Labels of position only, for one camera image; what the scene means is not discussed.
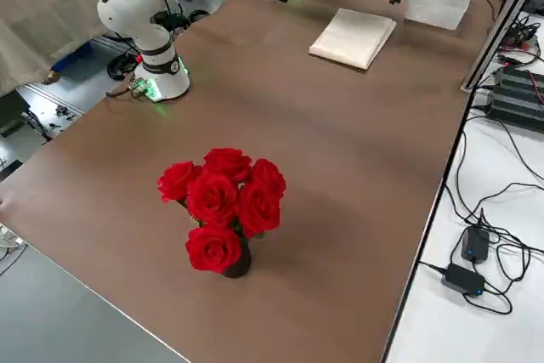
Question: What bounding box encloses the cream-colored tablecloth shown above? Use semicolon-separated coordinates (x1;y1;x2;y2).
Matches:
308;7;398;71

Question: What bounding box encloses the black finned power supply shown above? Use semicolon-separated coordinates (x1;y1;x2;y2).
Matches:
484;90;544;127
495;65;544;105

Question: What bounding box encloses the blue plastic crate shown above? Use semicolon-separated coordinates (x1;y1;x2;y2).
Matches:
50;39;93;73

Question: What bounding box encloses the red rose bouquet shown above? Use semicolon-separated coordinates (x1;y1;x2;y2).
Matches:
156;148;288;275

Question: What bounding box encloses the beige curtain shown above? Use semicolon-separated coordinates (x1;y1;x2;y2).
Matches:
0;0;213;99

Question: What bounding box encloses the black power adapter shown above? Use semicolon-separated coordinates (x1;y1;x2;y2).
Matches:
440;263;486;297
461;226;490;265

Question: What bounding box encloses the black vase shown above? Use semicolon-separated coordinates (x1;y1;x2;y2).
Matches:
218;237;252;279

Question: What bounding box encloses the aluminium frame post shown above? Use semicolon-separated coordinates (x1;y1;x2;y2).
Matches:
460;0;537;93

